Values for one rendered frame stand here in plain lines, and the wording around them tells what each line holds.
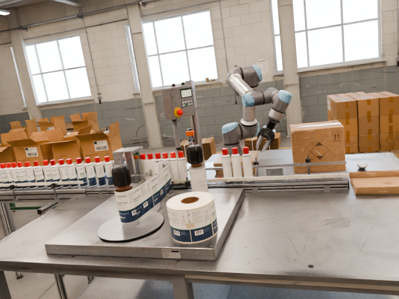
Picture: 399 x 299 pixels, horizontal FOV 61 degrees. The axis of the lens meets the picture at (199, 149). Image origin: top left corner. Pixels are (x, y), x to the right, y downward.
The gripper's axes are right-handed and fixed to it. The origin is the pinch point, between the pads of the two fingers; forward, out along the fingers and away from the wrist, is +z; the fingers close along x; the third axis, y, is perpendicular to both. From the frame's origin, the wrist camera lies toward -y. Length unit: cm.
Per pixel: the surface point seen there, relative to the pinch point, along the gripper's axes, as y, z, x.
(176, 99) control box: -1, -6, -57
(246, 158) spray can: 4.0, 7.2, -5.0
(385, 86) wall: -551, -55, 167
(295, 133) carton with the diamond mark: -18.7, -12.7, 15.1
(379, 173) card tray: -11, -12, 66
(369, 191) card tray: 15, -7, 58
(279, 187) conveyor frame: 6.9, 13.4, 18.8
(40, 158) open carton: -106, 146, -215
